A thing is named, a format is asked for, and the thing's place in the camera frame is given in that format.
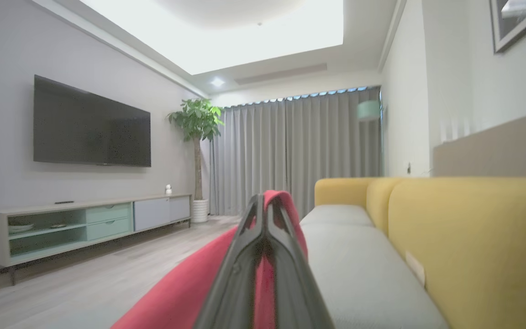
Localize teal lamp shade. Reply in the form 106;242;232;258
357;101;381;122

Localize framed wall picture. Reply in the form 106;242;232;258
489;0;526;54

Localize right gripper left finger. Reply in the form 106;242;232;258
193;193;268;329

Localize large grey sofa seat cushion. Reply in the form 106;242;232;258
300;223;449;329

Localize green indoor tree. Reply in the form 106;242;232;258
167;97;225;202

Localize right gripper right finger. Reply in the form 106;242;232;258
264;196;335;329

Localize grey pleated curtain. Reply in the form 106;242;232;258
209;87;382;218

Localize beige wall panel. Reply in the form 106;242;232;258
433;107;526;179

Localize white ribbed plant pot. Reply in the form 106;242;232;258
191;199;210;224

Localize long grey green tv cabinet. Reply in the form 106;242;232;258
0;194;193;286

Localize yellow grey sofa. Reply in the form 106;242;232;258
314;177;526;329

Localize white sofa label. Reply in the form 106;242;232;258
405;250;427;288

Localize red shorts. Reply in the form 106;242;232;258
110;190;309;329

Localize small grey sofa seat cushion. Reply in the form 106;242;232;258
300;204;376;228

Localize black flat screen television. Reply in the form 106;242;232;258
33;74;152;168

